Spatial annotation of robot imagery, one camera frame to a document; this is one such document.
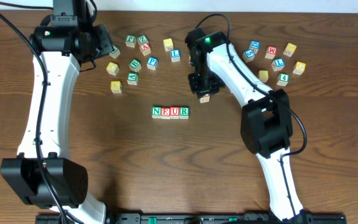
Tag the blue P block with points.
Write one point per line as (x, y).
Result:
(152, 63)

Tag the red E block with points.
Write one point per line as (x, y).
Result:
(165, 113)

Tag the blue L block right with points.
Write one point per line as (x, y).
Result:
(278, 64)

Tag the green B block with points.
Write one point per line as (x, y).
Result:
(135, 65)

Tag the blue 5 block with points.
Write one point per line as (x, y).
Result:
(248, 55)

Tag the blue l block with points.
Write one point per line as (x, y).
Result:
(175, 55)
(278, 64)

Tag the yellow S block top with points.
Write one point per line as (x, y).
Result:
(168, 44)

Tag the green N block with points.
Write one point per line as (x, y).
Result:
(156, 112)

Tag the yellow K block right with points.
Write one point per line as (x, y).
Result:
(289, 49)

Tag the yellow C block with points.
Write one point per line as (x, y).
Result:
(112, 68)

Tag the green R block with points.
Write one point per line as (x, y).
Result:
(184, 112)

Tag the yellow s block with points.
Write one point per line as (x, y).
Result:
(168, 44)
(263, 75)

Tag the green Z block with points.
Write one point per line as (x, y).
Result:
(142, 39)

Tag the blue D block right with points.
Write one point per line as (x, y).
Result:
(254, 46)

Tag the green 4 block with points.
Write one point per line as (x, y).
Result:
(283, 79)

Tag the yellow K block left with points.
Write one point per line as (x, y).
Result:
(116, 86)

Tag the yellow k block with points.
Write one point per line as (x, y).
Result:
(289, 49)
(116, 86)

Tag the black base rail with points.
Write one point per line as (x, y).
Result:
(251, 217)

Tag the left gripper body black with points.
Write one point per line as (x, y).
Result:
(105, 40)

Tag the red I block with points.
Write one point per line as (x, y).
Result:
(205, 98)

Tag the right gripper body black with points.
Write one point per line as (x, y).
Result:
(204, 83)

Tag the yellow G block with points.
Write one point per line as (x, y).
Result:
(299, 68)

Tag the green J block upper left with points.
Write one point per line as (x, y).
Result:
(130, 41)

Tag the red M block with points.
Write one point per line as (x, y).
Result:
(271, 52)

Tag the red A block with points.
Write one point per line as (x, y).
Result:
(145, 48)

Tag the blue L block centre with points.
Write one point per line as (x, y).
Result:
(175, 55)

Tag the yellow S block right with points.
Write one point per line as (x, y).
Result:
(263, 75)

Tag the red U block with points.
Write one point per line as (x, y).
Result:
(174, 112)

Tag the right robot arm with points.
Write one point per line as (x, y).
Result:
(266, 125)

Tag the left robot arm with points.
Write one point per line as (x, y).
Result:
(42, 173)

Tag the green L block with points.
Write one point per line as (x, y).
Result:
(115, 52)

